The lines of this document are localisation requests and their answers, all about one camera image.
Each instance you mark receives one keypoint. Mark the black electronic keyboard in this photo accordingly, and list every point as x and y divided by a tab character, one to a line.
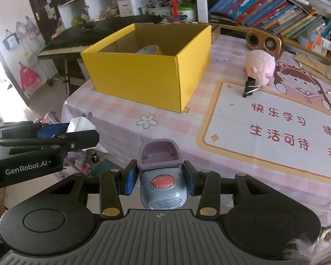
85	33

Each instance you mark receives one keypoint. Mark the pink backpack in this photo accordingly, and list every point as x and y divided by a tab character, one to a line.
29	78

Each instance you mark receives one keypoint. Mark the grey hanging bag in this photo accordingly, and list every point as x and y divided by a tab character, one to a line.
11	40

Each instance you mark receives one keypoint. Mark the yellow cardboard box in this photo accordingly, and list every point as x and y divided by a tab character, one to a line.
140	80

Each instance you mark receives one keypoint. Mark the silver binder clip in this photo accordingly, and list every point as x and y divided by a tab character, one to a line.
80	124

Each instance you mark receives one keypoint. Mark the wooden chessboard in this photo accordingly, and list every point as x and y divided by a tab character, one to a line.
215	33

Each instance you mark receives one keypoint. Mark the white box with red label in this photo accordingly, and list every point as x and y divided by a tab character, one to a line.
124	8

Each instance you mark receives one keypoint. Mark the blue purple toy car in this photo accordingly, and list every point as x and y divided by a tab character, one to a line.
162	182

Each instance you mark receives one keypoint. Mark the black keyboard stand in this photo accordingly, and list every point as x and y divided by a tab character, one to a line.
67	74

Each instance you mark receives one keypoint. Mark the white fluffy cloth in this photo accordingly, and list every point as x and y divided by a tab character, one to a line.
317	245

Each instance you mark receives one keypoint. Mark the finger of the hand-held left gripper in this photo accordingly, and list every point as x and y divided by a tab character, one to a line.
80	139
52	129

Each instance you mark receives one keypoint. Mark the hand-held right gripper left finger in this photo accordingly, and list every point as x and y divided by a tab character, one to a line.
131	179

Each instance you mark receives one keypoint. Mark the pink checkered printed tablecloth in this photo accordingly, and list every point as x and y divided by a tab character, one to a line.
182	127

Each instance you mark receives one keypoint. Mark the red tassel ornament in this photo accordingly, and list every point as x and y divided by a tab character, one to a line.
174	5

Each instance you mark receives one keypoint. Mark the black binder clip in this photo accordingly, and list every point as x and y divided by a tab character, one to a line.
248	87

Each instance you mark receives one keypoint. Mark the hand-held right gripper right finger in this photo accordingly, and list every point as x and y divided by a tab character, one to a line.
189	179

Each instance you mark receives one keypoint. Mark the white tub with green lid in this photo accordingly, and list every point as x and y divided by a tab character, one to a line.
187	13

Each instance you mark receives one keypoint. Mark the row of books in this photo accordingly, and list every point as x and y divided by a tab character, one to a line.
278	11

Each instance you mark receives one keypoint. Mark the wooden speaker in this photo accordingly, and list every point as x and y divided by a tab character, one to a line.
262	42

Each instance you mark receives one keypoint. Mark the pink plush toy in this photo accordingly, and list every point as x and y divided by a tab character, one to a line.
260	66

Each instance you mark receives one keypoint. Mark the blue yellow round tin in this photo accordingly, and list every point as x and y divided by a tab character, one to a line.
149	50

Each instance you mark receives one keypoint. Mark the flat cardboard pieces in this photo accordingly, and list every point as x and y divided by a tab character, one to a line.
317	66

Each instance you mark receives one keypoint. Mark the white pen holder with pens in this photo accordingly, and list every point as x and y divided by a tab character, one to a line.
158	8

